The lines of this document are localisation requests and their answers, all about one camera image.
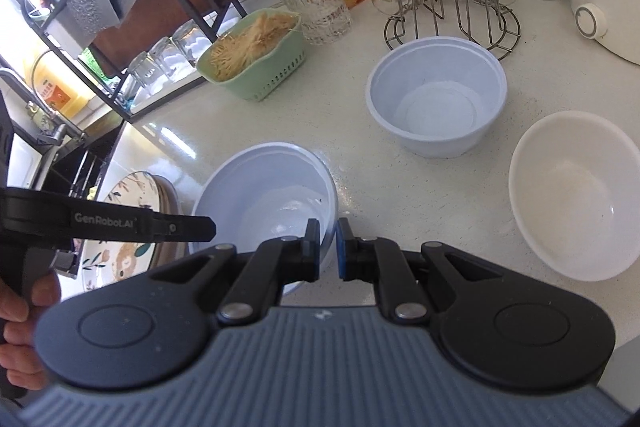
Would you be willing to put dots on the pile of pale thin sticks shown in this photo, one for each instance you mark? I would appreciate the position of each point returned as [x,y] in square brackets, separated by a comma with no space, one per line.
[250,42]

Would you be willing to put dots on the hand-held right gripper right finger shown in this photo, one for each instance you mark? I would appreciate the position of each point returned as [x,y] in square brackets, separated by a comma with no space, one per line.
[343,252]

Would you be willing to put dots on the white leaf-print plate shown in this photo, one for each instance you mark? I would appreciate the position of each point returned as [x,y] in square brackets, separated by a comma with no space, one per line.
[162,207]

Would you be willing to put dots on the upturned drinking glass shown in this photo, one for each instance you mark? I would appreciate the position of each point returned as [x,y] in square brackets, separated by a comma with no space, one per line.
[190,39]
[140,69]
[162,54]

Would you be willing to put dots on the person's left hand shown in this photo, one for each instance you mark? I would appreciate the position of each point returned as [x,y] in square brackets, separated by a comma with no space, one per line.
[20,347]

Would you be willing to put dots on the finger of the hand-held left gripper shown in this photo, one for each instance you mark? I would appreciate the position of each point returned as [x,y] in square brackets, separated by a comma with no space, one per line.
[100,222]

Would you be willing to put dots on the tall steel faucet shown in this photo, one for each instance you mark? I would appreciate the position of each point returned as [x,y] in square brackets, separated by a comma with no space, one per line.
[50,129]

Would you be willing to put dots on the black kitchen sink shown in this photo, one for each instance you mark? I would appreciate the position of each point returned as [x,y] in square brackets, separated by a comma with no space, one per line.
[75,167]

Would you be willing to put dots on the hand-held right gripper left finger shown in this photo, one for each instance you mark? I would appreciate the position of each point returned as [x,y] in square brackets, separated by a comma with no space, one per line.
[312,252]

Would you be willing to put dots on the green plastic basket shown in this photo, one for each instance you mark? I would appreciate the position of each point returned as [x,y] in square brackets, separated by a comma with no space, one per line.
[265,79]

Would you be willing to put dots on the yellow oil bottle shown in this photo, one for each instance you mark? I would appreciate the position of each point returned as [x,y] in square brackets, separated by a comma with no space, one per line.
[55,87]

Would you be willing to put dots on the bluish white bowl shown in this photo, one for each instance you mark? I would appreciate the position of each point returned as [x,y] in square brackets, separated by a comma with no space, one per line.
[260,192]
[435,102]

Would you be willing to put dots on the floral dark-rimmed plate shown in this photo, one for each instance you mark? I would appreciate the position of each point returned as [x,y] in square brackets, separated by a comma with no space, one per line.
[125,232]

